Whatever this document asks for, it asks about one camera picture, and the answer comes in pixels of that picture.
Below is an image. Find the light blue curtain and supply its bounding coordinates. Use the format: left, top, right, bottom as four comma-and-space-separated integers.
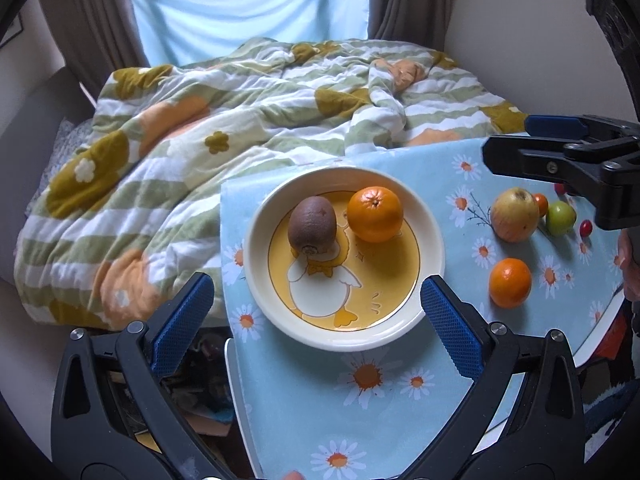
127, 0, 375, 68

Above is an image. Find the green striped flower blanket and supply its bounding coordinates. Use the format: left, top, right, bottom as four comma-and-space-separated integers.
15, 37, 532, 332

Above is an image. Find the large orange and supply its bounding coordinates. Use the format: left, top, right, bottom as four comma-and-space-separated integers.
347, 186, 404, 244

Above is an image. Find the person's right hand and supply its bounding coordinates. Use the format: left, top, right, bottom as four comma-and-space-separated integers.
616, 231, 640, 304

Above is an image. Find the brown kiwi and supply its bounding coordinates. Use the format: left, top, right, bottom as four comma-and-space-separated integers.
287, 196, 338, 255

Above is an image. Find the blue orange printed mat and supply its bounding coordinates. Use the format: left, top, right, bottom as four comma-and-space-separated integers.
577, 305, 640, 461

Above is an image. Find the yellow red apple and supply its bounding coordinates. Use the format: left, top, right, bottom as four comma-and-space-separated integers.
489, 187, 541, 244

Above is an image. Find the blue daisy print tablecloth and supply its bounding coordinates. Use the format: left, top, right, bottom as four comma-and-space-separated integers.
220, 137, 627, 480

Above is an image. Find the cream bowl with duck print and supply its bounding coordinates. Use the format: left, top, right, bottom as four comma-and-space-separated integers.
243, 166, 446, 352

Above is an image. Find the black device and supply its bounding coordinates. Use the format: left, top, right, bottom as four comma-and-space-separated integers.
582, 0, 640, 126

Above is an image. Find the brown curtain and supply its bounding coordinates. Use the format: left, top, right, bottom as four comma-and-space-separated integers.
35, 0, 147, 111
367, 0, 455, 55

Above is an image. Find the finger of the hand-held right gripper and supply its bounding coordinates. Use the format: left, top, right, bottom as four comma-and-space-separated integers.
524, 114, 640, 147
481, 134, 618, 183

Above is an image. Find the small green fruit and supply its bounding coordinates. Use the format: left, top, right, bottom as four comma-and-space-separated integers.
545, 201, 577, 237

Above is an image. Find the grey patterned bed sheet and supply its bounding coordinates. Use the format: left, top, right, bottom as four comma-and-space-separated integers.
27, 117, 97, 223

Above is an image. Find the medium orange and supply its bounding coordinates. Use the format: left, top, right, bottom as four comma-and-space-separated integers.
488, 257, 533, 309

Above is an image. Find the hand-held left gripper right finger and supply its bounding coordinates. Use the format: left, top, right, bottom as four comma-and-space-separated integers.
400, 275, 586, 480

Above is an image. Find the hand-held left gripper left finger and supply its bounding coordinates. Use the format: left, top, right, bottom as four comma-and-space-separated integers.
50, 272, 237, 480

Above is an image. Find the framed wall picture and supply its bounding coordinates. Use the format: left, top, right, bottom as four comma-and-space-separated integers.
0, 12, 25, 51

